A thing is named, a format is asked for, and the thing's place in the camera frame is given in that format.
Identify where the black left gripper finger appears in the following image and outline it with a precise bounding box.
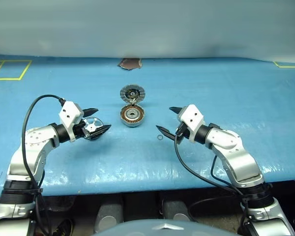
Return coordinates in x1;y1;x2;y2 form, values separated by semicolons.
88;124;112;142
82;107;99;118

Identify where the silver spoked motor cover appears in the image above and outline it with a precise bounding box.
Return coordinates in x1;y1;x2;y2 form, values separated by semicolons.
82;117;104;138

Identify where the grey robot torso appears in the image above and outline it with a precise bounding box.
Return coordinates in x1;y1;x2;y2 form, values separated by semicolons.
93;219;239;236

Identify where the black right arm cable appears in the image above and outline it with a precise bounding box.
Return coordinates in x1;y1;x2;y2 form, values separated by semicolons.
174;132;252;236

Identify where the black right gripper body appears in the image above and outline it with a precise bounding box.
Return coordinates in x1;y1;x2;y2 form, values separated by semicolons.
174;121;188;146

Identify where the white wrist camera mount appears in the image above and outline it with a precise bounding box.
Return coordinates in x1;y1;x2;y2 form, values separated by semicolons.
58;100;85;143
178;104;205;144

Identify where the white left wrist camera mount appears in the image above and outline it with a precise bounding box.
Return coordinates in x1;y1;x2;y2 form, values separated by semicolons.
58;100;85;143

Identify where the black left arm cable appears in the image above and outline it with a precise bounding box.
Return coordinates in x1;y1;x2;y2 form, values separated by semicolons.
21;94;66;236

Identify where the grey rounded cylinder shape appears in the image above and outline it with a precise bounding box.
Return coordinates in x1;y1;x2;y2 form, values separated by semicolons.
94;200;124;234
161;200;190;222

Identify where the round silver motor rotor disc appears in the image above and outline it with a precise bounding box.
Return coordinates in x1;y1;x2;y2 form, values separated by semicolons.
119;84;146;103

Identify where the blue plastic table cover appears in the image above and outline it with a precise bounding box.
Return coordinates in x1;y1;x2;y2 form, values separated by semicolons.
0;54;295;198

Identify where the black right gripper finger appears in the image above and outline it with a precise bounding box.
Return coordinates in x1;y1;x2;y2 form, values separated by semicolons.
169;106;185;116
155;125;177;140

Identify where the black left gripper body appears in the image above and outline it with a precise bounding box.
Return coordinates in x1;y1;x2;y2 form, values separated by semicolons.
73;121;93;142

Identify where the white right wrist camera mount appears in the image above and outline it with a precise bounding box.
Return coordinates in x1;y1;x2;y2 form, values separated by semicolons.
178;104;205;144

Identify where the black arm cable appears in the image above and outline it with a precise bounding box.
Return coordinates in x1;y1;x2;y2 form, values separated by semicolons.
174;132;252;236
21;94;66;236

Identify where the motor stator with copper windings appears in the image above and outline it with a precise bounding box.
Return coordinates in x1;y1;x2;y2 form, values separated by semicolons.
119;103;146;127

